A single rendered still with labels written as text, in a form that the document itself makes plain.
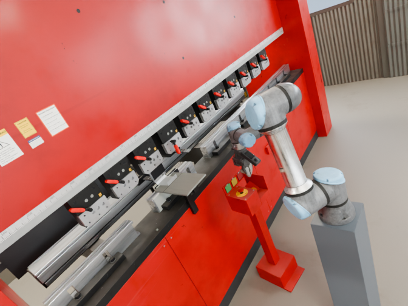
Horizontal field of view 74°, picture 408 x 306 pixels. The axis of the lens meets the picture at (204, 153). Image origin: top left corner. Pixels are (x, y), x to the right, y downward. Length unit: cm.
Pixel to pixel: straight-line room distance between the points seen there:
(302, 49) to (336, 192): 220
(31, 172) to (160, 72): 86
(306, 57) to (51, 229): 277
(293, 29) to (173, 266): 253
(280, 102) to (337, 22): 384
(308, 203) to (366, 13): 384
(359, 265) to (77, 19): 166
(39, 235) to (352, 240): 164
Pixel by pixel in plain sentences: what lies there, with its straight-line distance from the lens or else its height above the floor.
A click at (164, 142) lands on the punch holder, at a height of 119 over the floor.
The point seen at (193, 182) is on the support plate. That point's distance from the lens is 149.
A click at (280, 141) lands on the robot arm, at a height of 123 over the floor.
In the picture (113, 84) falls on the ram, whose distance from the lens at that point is 147.
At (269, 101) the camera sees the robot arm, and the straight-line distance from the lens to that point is 102.
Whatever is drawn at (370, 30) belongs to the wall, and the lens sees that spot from 478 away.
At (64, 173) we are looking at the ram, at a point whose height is 139.
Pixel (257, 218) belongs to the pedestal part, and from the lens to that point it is 178.
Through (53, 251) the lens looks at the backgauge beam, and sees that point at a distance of 174.
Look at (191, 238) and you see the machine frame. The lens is 169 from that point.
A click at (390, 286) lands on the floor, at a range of 210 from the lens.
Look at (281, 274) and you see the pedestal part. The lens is 204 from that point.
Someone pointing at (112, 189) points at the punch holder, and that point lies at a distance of 144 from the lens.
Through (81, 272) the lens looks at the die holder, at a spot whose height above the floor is 97.
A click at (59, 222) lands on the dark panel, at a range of 194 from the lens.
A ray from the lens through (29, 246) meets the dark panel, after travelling 191.
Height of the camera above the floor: 173
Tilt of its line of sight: 24 degrees down
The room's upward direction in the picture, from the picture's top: 24 degrees counter-clockwise
